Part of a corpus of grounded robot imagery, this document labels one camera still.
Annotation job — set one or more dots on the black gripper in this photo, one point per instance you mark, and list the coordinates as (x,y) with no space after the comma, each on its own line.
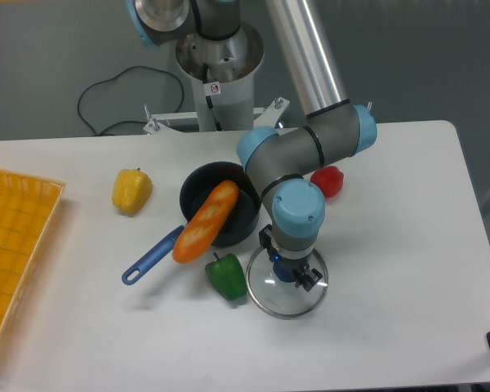
(290,266)

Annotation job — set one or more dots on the glass lid with blue knob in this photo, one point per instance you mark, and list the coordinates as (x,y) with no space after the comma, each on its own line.
(283,300)

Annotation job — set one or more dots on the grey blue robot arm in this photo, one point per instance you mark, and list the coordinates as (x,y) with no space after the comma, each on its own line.
(276,164)

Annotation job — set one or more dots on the green toy bell pepper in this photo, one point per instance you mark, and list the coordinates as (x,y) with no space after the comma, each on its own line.
(227,277)

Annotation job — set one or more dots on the red toy bell pepper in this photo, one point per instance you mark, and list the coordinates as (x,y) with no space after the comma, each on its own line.
(329,179)

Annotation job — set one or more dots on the orange toy bread loaf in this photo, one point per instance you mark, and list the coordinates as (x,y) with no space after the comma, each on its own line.
(201,231)

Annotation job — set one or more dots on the yellow toy bell pepper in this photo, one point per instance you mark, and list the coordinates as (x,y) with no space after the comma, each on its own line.
(132,188)

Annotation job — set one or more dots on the yellow plastic basket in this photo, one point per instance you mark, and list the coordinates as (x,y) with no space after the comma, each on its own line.
(27,206)

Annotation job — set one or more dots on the black pot with blue handle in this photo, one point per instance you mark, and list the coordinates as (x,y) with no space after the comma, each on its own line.
(193,193)

